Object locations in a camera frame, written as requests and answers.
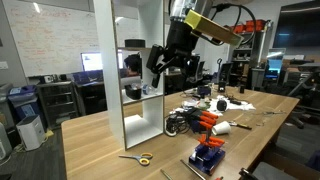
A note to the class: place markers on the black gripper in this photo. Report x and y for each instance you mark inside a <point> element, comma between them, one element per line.
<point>180,40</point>

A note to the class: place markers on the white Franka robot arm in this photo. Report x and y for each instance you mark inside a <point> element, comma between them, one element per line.
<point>186,8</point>

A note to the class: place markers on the white open shelf cabinet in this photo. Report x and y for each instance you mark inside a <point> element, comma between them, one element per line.
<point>110,66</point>

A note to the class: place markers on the seated person dark hair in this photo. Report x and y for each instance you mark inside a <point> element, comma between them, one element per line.
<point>133,65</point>

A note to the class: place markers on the black flat device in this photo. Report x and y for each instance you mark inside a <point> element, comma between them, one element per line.
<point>190,115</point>

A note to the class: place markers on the lit computer monitor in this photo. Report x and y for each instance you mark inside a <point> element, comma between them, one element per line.
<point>91,61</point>

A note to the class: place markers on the blue flat box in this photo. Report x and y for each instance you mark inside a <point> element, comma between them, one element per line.
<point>196,127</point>

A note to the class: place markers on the black round speaker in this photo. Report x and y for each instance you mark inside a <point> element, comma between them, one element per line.
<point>221,105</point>

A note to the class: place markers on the white paper cup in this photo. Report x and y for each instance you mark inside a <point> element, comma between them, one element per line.
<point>221,128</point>

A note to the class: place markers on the shelf rack with orange bins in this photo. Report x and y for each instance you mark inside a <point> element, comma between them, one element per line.
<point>248,50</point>

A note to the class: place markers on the black yellow screwdriver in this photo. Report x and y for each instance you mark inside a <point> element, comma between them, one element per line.
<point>241,125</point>

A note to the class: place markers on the blue hex key holder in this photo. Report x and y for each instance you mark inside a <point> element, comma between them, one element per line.
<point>208,158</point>

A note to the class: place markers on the metal drawer cart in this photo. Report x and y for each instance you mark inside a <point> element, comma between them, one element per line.
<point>56,103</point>

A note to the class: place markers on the whiteboard with writing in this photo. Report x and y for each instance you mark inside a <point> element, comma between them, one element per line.
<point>50,36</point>

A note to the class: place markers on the blue recycling bin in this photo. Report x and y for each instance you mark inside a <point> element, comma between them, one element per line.
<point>25,103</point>

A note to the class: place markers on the white air purifier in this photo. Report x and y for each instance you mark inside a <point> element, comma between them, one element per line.
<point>30,131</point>

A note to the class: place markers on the dark padded chair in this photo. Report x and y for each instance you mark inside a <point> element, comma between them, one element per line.
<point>283,171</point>

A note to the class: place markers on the large dark wall screen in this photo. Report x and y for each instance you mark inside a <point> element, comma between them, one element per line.
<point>298,25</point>

